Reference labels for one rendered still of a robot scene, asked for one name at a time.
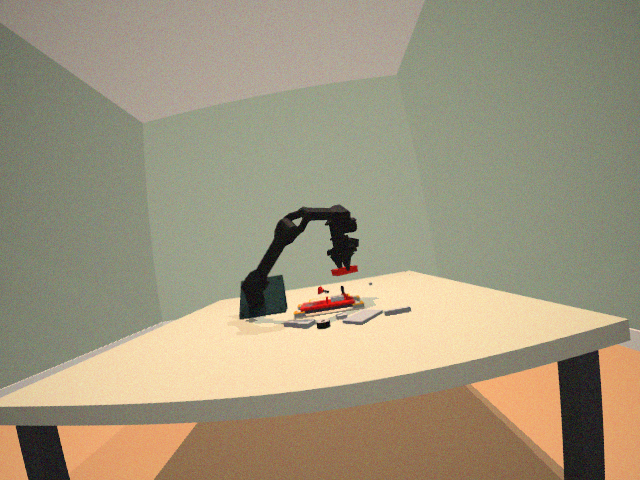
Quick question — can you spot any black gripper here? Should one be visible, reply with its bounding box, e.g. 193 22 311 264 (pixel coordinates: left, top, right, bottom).
327 233 357 271

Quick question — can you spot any pale pink flat rectangular slab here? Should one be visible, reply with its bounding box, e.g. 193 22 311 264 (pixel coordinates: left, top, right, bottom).
342 309 384 325

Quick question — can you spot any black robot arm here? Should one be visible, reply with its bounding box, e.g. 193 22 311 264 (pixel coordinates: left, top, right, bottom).
241 205 357 309

